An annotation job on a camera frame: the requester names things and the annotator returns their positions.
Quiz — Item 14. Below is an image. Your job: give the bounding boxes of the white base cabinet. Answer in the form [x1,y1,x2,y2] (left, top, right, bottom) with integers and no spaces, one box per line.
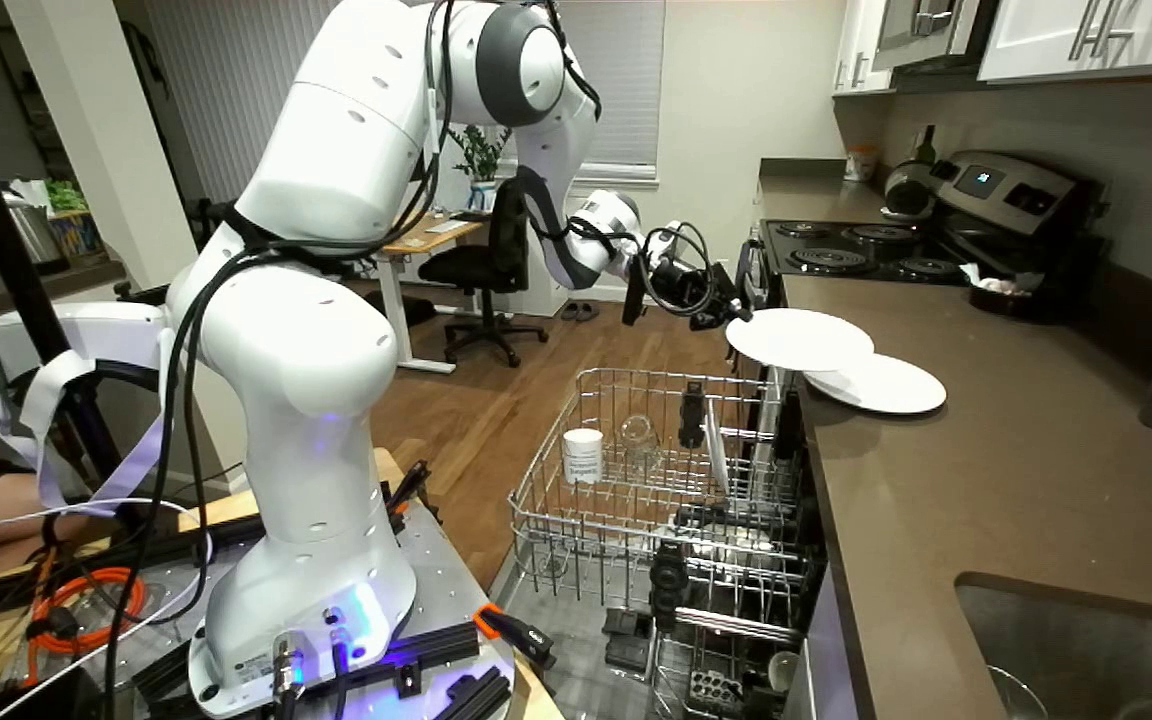
[796,585,874,720]

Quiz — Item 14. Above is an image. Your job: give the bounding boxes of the metal wire dishwasher rack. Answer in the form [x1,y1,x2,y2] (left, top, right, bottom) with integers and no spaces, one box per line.
[504,363,811,617]

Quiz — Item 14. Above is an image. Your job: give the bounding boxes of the black stainless electric stove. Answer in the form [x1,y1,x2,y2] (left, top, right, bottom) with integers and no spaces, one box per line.
[732,148,1108,363]

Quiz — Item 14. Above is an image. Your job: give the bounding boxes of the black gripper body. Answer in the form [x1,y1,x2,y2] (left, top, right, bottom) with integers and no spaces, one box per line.
[646,261,728,316]

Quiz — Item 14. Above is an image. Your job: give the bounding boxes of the white window blind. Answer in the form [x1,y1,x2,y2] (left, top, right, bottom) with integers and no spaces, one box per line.
[559,0,671,182]

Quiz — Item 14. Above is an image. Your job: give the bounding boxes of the white plastic cup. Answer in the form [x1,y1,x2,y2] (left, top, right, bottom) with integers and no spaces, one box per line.
[559,422,610,489]

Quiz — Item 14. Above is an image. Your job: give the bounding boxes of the stainless over-range microwave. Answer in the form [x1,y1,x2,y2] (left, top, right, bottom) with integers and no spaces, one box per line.
[874,0,1004,73]

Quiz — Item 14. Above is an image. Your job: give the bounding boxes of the white strap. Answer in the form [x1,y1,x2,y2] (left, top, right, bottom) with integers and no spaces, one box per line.
[0,294,191,522]

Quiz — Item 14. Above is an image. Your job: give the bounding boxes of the orange cable coil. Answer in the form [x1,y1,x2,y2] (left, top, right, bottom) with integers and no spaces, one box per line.
[22,565,152,657]

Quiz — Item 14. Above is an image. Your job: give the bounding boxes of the black pan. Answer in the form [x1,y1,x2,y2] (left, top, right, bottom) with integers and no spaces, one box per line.
[957,256,1052,320]

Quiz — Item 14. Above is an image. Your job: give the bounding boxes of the loaded lower dishwasher rack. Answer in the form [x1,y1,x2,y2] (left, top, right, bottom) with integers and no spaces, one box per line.
[600,513,828,720]

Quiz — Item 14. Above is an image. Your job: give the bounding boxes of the black metal bar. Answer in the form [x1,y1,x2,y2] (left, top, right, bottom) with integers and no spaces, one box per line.
[432,662,520,720]
[380,625,487,674]

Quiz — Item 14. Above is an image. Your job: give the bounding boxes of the black tripod pole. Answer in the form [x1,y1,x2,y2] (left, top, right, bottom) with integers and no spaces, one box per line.
[0,52,130,493]

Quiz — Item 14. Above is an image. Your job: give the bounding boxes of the white upper cabinet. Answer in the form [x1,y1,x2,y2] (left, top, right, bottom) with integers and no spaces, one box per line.
[972,0,1152,85]
[828,0,898,94]

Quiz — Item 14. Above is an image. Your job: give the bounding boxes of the clear drinking glass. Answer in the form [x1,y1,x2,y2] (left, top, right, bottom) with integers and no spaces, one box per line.
[611,412,664,472]
[985,658,1052,720]

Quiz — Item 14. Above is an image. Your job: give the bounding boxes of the built-in dishwasher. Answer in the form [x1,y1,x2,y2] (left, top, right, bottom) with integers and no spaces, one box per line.
[487,505,861,720]

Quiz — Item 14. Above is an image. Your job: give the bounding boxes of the wooden desk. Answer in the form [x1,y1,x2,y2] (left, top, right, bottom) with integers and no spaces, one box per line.
[347,211,494,380]

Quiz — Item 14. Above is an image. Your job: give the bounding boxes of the black office chair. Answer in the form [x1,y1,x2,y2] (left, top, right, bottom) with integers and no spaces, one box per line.
[416,177,552,372]

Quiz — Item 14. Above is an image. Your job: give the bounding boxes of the metal robot table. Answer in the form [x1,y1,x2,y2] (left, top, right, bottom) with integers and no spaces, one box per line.
[0,442,568,720]

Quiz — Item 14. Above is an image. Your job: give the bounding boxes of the stainless steel sink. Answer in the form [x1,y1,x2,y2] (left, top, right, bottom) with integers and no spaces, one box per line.
[953,573,1152,720]

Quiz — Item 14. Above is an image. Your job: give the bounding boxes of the green potted plant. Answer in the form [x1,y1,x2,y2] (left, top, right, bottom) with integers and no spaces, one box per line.
[448,121,511,214]

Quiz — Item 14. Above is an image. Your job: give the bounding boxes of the black orange bar clamp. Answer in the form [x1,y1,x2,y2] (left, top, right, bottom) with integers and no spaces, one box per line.
[386,456,444,531]
[471,601,559,671]

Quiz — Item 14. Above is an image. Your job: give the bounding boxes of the white round plate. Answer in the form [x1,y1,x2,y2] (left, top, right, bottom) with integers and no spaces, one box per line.
[721,302,881,377]
[801,352,953,421]
[700,394,736,498]

